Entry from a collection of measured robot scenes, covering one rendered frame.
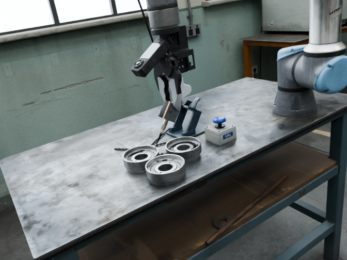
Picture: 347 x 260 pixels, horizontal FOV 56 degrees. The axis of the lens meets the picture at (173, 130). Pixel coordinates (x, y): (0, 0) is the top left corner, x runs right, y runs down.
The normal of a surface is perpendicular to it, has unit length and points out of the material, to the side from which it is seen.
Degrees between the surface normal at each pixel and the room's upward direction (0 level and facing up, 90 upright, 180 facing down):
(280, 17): 90
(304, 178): 0
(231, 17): 90
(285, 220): 0
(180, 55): 89
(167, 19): 89
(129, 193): 0
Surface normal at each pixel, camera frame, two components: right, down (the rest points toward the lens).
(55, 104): 0.55, 0.26
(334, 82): 0.32, 0.45
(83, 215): -0.13, -0.92
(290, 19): -0.83, 0.32
